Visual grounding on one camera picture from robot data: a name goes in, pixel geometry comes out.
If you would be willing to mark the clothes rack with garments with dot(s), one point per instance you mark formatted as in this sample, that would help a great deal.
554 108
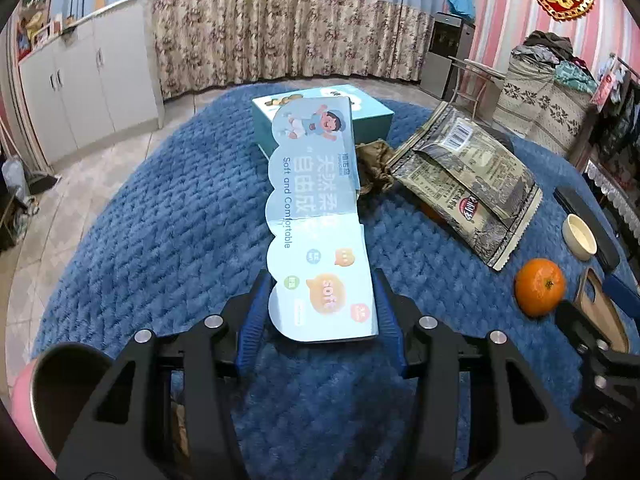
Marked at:
615 133

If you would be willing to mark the patterned covered clothes pile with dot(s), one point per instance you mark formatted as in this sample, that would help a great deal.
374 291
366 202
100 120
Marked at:
546 92

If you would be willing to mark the crumpled brown paper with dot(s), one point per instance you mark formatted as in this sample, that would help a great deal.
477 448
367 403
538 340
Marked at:
372 163

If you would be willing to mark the grey snack bag lower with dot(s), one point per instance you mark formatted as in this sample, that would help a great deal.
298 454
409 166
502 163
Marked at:
491 238

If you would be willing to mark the small folding table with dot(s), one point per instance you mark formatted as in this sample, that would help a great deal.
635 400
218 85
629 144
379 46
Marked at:
472 81

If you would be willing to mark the black glasses case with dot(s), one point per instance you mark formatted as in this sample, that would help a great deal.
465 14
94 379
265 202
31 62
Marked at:
573 203

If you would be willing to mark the blue fluffy table cover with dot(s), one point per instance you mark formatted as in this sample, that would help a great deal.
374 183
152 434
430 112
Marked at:
188 231

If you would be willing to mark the orange mandarin rear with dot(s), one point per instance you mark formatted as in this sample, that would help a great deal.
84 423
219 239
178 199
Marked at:
432 214

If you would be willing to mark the grey snack bag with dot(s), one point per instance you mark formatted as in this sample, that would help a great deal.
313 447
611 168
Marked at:
474 158
491 238

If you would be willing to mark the teal cardboard box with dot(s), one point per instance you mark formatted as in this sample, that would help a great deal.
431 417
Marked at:
370 117

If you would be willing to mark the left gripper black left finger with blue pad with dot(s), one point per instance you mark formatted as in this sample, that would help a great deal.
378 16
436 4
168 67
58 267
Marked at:
161 411

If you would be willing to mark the white cabinet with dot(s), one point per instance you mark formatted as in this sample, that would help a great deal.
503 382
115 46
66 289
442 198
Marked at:
95 79

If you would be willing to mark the orange mandarin front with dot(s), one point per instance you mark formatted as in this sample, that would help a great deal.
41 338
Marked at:
538 287

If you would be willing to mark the light blue cartoon packaging card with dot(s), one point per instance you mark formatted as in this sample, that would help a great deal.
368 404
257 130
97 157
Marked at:
318 257

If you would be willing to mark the pink trash bin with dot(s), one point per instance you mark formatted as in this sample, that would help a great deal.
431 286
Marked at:
51 391

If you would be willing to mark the low lace-covered tv stand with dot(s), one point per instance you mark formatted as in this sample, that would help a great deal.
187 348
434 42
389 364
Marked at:
609 188

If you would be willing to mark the blue-wrapped potted plant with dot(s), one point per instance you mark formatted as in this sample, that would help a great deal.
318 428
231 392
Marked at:
464 9

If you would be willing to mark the grey water dispenser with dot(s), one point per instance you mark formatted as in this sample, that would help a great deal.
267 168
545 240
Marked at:
451 39

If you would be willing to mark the tan phone case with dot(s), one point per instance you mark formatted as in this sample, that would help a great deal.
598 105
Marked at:
591 299

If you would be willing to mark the orange mandarin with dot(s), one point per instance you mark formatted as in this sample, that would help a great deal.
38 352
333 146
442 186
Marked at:
538 287
432 214

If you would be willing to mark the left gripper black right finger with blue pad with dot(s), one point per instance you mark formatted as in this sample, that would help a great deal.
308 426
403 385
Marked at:
479 411

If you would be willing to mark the floral beige curtain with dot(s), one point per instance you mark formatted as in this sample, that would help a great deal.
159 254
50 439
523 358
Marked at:
202 44

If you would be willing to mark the small cream bowl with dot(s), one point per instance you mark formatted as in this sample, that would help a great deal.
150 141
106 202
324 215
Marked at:
579 238

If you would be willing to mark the grey snack bag upper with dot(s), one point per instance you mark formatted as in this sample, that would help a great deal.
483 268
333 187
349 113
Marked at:
474 158

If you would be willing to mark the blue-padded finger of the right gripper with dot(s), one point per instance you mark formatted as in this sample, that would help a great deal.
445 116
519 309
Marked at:
622 295

